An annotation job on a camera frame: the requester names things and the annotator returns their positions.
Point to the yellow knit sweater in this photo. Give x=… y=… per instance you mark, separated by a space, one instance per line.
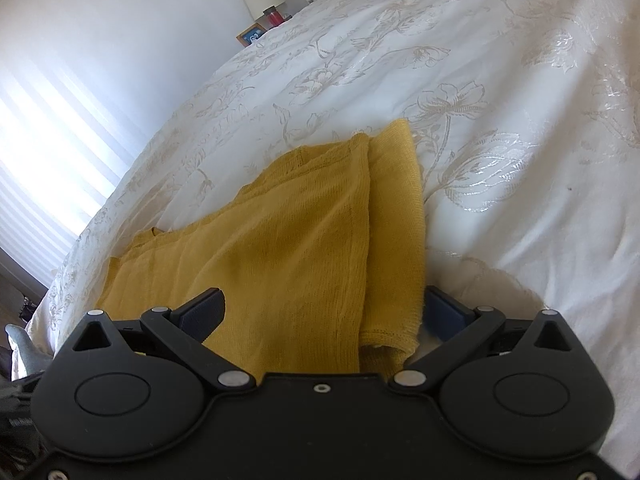
x=320 y=260

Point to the white floral bedspread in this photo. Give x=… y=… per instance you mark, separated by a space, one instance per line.
x=525 y=118

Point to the wooden picture frame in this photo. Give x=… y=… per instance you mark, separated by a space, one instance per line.
x=251 y=34

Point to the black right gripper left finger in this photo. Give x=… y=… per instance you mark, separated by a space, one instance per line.
x=164 y=347

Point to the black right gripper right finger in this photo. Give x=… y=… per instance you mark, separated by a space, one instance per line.
x=475 y=349

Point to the red bottle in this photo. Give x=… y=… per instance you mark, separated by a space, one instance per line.
x=273 y=16

